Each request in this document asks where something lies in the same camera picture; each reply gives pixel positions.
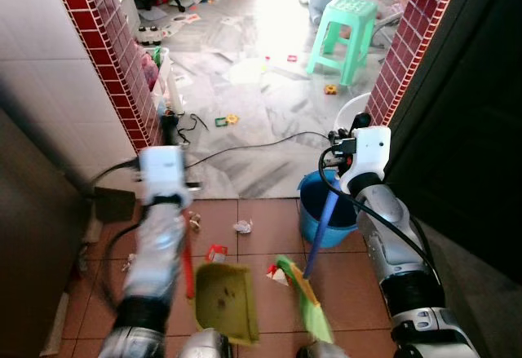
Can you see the small orange toy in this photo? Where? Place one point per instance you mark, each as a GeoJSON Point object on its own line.
{"type": "Point", "coordinates": [330, 90]}

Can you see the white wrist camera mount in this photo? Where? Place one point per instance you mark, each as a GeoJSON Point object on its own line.
{"type": "Point", "coordinates": [161, 172]}
{"type": "Point", "coordinates": [369, 154]}

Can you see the green plastic stool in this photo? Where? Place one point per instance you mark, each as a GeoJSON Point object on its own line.
{"type": "Point", "coordinates": [352, 11]}

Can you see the green and yellow toy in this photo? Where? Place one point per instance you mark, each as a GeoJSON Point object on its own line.
{"type": "Point", "coordinates": [222, 120]}

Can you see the torn red white wrapper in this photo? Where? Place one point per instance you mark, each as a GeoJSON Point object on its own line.
{"type": "Point", "coordinates": [276, 272]}

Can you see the small beige paper scrap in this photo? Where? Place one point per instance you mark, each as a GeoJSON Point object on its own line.
{"type": "Point", "coordinates": [195, 221]}

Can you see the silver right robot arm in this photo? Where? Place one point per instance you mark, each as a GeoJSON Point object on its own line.
{"type": "Point", "coordinates": [400, 252]}

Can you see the crumpled white paper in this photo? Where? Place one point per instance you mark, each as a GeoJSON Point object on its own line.
{"type": "Point", "coordinates": [243, 227]}

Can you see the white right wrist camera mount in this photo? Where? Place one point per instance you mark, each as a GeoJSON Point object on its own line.
{"type": "Point", "coordinates": [369, 154]}

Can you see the white round basin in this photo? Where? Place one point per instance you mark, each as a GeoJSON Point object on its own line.
{"type": "Point", "coordinates": [344, 105]}

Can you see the silver robot leg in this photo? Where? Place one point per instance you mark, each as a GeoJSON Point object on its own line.
{"type": "Point", "coordinates": [204, 346]}

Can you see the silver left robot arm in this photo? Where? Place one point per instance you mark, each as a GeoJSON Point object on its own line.
{"type": "Point", "coordinates": [153, 252]}

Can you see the red and white wrapper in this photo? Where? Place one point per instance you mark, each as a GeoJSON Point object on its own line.
{"type": "Point", "coordinates": [217, 253]}

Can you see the blue plastic bucket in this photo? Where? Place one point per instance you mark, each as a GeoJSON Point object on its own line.
{"type": "Point", "coordinates": [314, 211]}

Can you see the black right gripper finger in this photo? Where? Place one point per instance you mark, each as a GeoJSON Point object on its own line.
{"type": "Point", "coordinates": [361, 121]}

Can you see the pink plastic bag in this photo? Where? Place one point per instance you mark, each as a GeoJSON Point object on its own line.
{"type": "Point", "coordinates": [151, 71]}

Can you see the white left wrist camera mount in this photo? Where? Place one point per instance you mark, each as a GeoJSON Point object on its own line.
{"type": "Point", "coordinates": [161, 172]}

